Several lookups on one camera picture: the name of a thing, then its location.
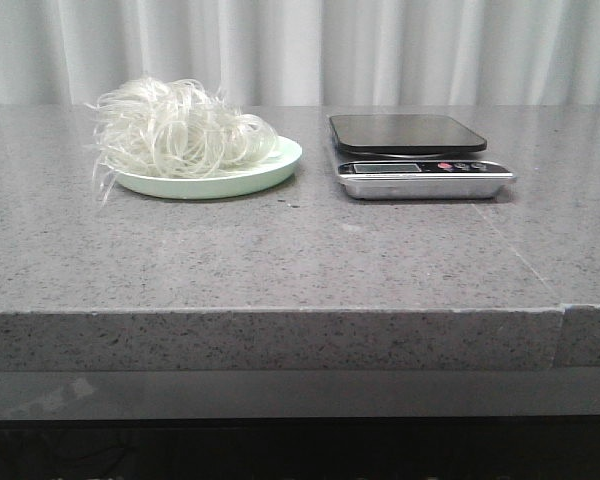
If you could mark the white vermicelli noodle bundle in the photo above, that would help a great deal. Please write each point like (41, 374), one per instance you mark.
(173, 130)

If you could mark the light green round plate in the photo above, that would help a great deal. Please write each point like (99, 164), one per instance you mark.
(275, 169)

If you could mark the black silver kitchen scale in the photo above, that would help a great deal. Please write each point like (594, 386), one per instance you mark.
(413, 157)

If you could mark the white pleated curtain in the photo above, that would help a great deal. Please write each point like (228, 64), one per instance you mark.
(307, 52)

